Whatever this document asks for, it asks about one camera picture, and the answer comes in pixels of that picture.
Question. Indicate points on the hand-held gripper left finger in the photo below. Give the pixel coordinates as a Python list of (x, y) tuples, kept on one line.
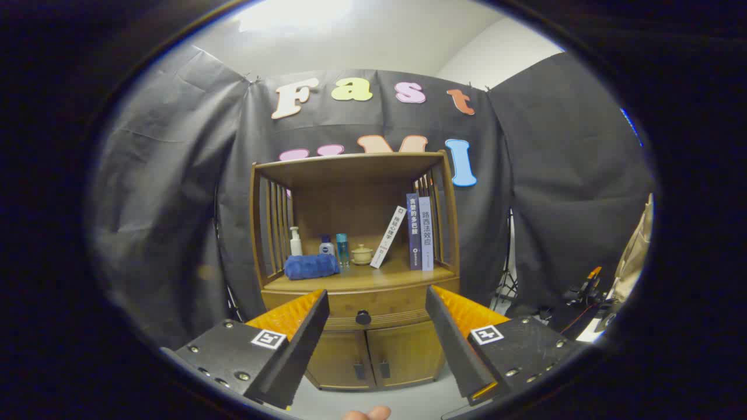
[(303, 344)]

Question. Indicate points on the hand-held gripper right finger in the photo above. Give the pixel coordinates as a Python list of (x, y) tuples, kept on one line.
[(455, 350)]

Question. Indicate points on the wooden cabinet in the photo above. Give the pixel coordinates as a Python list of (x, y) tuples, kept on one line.
[(350, 204)]

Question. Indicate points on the wooden cabinet door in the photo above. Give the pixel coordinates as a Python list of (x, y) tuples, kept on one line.
[(408, 353), (341, 359)]

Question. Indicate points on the wooden countertop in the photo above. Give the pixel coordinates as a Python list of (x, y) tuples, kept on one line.
[(362, 277)]

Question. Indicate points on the blue rolled towel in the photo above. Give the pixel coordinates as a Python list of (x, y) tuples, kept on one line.
[(312, 267)]

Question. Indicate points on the black tripod stand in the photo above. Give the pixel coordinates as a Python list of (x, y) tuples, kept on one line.
[(506, 289)]

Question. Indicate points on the white pump bottle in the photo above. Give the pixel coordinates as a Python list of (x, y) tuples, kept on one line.
[(296, 246)]

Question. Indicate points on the white bottle with blue cap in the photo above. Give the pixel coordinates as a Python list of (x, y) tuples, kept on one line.
[(327, 248)]

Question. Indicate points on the clear blue bottle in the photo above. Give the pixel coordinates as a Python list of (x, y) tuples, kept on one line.
[(342, 251)]

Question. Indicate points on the beige lidded teacup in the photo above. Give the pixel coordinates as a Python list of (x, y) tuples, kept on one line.
[(362, 255)]

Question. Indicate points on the light purple book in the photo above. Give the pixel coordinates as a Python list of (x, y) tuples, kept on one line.
[(426, 233)]

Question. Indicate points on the dark blue book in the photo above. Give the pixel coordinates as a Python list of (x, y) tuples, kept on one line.
[(414, 233)]

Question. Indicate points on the white book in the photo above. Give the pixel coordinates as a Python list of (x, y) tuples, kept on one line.
[(388, 236)]

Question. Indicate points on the black and orange device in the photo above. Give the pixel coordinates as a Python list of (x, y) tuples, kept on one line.
[(592, 274)]

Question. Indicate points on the black backdrop cloth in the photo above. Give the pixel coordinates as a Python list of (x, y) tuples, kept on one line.
[(175, 204)]

